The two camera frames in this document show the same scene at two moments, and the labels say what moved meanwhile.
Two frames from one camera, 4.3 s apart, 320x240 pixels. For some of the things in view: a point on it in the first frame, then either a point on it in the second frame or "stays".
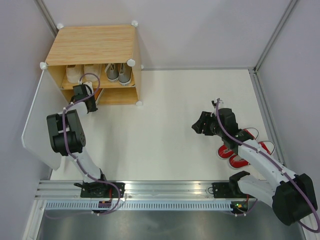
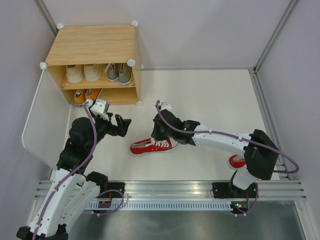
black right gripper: x=204 y=116 to x=156 y=133
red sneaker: x=236 y=161 stays
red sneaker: x=224 y=152 to x=146 y=146
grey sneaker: x=112 y=72 stays
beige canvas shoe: x=94 y=69 stays
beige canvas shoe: x=74 y=72 stays
